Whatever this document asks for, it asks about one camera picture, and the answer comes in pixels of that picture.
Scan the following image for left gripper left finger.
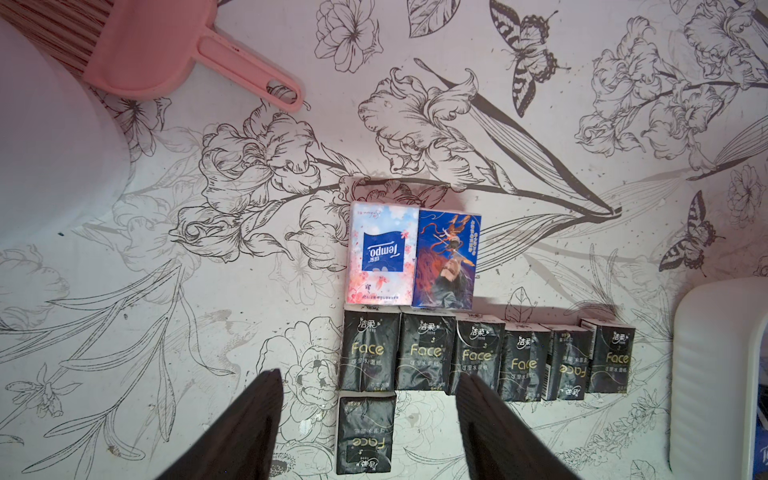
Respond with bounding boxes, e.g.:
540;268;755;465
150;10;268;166
160;369;283;479

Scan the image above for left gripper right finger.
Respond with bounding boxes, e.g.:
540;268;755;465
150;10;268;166
455;373;577;479

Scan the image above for blue red illustrated tissue pack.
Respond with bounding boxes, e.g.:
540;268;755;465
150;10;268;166
412;209;481;311

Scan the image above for pink white tissue pack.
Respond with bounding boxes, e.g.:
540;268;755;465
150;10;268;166
346;202;419;306

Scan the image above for white bowl with succulent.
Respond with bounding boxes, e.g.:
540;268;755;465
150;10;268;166
1;22;131;248

